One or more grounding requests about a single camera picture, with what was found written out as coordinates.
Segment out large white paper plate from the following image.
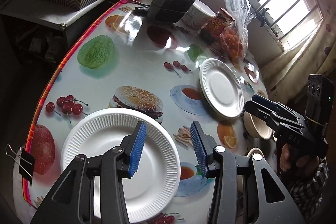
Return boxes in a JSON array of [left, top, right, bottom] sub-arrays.
[[61, 109, 181, 223]]

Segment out plaid right forearm sleeve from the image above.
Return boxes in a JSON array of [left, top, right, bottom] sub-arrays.
[[289, 158, 329, 220]]

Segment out right hand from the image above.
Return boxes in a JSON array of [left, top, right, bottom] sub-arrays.
[[280, 144, 319, 176]]

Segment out beige paper bowl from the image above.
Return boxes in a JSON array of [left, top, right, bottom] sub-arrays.
[[243, 111, 272, 140]]

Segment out floral curtain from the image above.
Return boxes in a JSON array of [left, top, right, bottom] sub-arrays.
[[261, 10, 335, 104]]

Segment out small white paper plate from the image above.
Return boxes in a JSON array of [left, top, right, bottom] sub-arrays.
[[199, 58, 244, 119]]

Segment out fruit print tablecloth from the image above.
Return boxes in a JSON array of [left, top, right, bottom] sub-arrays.
[[22, 0, 270, 224]]

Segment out clear plastic bag of oranges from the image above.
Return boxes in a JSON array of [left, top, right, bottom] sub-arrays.
[[211, 0, 256, 61]]

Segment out black binder clip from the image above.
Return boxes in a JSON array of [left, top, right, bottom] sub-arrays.
[[5, 144, 35, 184]]

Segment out red lidded jar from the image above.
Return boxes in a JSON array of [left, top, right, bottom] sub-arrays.
[[199, 7, 235, 44]]

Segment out white cup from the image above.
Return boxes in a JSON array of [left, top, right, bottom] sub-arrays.
[[182, 0, 215, 30]]

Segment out black remote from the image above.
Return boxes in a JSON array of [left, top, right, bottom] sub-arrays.
[[133, 6, 149, 17]]

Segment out black portable speaker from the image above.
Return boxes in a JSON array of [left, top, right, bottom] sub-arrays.
[[147, 0, 195, 23]]

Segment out side cabinet top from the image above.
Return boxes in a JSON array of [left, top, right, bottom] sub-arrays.
[[1, 0, 106, 30]]

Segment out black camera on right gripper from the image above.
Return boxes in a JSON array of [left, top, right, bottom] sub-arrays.
[[305, 74, 335, 127]]

